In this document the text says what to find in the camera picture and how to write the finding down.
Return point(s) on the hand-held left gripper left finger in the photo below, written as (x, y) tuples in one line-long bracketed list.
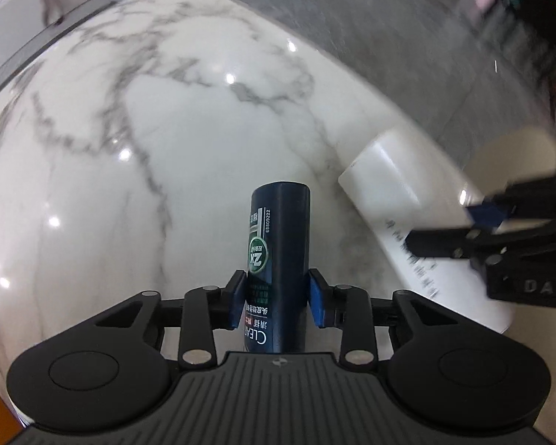
[(235, 299)]

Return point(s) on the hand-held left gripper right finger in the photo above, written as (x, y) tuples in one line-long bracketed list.
[(318, 299)]

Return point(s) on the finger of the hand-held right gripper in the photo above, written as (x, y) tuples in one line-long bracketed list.
[(445, 242), (489, 211)]

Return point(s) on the long white box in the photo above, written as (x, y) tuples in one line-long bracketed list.
[(389, 181)]

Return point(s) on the dark blue shampoo bottle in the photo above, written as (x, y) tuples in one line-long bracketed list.
[(278, 222)]

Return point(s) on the dark grey cabinet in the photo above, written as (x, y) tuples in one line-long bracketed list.
[(546, 32)]

